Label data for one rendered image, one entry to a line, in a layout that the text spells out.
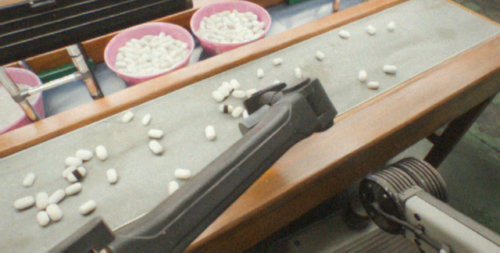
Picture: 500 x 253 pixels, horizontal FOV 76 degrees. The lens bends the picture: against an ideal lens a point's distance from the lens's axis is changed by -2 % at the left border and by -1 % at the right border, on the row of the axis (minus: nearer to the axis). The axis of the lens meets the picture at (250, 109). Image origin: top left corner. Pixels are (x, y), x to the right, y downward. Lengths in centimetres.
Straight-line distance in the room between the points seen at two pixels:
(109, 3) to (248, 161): 36
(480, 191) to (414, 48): 93
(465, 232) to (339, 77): 51
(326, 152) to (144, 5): 47
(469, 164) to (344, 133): 123
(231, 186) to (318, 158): 38
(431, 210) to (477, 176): 126
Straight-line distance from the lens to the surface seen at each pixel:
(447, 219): 65
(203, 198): 36
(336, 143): 76
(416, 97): 93
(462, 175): 188
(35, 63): 116
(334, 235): 97
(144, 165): 76
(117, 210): 73
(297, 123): 45
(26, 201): 80
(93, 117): 88
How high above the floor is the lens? 135
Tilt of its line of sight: 48 degrees down
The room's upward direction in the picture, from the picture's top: straight up
